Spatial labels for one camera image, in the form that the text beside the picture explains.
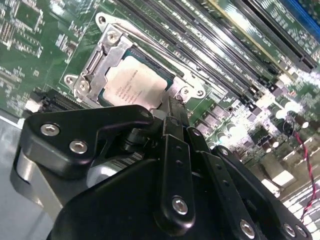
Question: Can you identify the wire locking lever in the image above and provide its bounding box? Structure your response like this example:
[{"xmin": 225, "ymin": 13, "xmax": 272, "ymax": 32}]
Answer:
[{"xmin": 124, "ymin": 33, "xmax": 191, "ymax": 78}]

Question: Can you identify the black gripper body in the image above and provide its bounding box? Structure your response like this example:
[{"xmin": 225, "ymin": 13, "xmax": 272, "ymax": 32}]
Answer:
[{"xmin": 49, "ymin": 127, "xmax": 242, "ymax": 240}]

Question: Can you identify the silver CPU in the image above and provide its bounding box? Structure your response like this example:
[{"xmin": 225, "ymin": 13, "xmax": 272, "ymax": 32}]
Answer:
[{"xmin": 96, "ymin": 48, "xmax": 176, "ymax": 111}]

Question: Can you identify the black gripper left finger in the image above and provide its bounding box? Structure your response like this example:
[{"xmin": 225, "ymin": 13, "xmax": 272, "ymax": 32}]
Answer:
[{"xmin": 9, "ymin": 96, "xmax": 196, "ymax": 230}]

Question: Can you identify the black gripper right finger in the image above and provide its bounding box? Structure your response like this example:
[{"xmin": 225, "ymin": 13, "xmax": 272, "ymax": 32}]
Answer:
[{"xmin": 176, "ymin": 99, "xmax": 313, "ymax": 240}]

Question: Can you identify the metal socket cover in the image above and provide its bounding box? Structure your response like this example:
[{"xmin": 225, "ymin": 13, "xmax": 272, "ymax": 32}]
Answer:
[{"xmin": 73, "ymin": 23, "xmax": 198, "ymax": 111}]

